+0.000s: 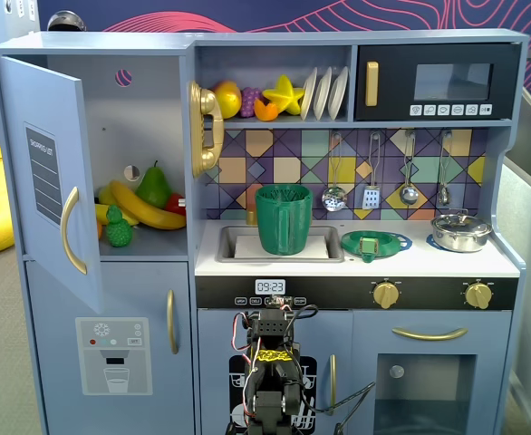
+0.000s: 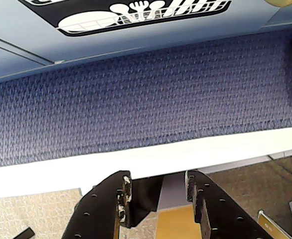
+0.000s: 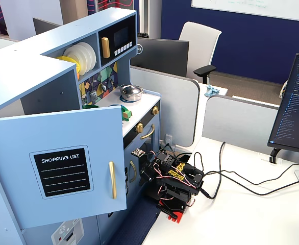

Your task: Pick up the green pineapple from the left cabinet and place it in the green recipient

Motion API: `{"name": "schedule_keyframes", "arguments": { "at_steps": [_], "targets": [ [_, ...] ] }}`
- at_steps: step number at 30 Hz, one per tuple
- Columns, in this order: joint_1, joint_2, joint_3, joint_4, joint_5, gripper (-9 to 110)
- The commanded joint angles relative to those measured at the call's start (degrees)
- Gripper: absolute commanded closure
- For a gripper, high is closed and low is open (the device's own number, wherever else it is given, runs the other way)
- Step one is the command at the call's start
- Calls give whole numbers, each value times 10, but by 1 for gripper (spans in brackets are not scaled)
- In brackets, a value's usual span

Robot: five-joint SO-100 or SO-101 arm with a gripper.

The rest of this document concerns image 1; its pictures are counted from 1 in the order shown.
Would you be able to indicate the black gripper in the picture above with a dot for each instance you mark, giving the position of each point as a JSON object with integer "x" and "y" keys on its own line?
{"x": 275, "y": 306}

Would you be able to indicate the green toy pineapple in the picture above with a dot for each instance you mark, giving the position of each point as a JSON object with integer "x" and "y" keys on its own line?
{"x": 118, "y": 231}

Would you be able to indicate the blue cabinet door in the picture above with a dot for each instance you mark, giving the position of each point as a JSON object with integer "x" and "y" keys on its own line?
{"x": 21, "y": 99}

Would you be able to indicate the blue dishwasher door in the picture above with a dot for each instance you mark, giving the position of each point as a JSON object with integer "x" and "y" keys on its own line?
{"x": 215, "y": 335}

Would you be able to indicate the grey toy sink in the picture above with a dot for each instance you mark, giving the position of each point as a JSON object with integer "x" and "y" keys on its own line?
{"x": 227, "y": 244}

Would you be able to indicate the gold toy faucet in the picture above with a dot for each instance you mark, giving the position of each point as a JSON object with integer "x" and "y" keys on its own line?
{"x": 251, "y": 217}

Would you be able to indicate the gold stove knob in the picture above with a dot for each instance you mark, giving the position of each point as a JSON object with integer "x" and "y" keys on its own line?
{"x": 478, "y": 295}
{"x": 386, "y": 294}

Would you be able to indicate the metal toy skimmer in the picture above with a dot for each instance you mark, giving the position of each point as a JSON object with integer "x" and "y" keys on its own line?
{"x": 334, "y": 199}

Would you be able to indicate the green printed lid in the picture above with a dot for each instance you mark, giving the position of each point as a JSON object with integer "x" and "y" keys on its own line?
{"x": 390, "y": 242}

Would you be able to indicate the red toy pepper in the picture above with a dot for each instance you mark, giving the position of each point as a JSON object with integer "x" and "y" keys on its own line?
{"x": 175, "y": 204}

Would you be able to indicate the metal toy slotted spatula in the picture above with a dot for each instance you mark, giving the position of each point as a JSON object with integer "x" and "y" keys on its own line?
{"x": 371, "y": 198}

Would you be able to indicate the large yellow toy banana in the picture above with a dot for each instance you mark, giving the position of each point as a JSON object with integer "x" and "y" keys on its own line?
{"x": 147, "y": 213}

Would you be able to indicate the blue fridge door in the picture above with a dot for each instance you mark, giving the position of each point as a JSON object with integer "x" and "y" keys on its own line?
{"x": 111, "y": 290}

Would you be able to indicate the green toy pear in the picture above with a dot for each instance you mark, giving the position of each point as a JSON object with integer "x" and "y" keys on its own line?
{"x": 153, "y": 186}

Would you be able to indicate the metal toy ladle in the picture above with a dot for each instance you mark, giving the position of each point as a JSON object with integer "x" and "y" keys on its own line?
{"x": 409, "y": 195}

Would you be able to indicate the gold toy telephone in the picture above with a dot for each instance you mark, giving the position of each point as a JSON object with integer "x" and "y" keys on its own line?
{"x": 199, "y": 136}

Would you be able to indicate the orange toy fruit slice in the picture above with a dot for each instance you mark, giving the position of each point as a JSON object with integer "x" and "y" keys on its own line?
{"x": 263, "y": 113}

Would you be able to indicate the steel toy pot with lid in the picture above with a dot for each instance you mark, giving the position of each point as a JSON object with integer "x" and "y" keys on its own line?
{"x": 460, "y": 233}

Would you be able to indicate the metal toy spoon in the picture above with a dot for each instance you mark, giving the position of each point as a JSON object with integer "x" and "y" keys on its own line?
{"x": 443, "y": 196}

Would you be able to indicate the yellow toy lemon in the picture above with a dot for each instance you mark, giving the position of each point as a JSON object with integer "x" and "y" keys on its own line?
{"x": 105, "y": 196}

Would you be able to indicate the purple toy grapes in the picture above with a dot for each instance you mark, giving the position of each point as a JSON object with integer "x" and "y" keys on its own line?
{"x": 248, "y": 102}

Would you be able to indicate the yellow toy starfruit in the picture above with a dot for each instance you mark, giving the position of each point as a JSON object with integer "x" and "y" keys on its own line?
{"x": 286, "y": 97}

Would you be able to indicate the yellow red toy mango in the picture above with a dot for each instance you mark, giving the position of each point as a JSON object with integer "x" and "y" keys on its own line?
{"x": 229, "y": 99}

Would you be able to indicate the white toy plate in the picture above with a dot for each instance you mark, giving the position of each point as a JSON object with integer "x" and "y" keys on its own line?
{"x": 338, "y": 93}
{"x": 308, "y": 95}
{"x": 322, "y": 95}

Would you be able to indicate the blue oven door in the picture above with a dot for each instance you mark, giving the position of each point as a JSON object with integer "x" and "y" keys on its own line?
{"x": 492, "y": 362}

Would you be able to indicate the black microwave door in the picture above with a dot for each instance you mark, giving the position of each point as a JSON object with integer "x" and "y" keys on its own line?
{"x": 392, "y": 81}

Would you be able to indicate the blue toy kitchen unit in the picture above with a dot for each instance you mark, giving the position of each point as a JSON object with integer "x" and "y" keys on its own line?
{"x": 111, "y": 43}

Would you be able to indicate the black helmet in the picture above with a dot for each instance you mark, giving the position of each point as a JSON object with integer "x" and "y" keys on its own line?
{"x": 66, "y": 20}

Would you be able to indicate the small wrist camera board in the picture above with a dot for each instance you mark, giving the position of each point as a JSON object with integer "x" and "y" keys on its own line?
{"x": 278, "y": 301}

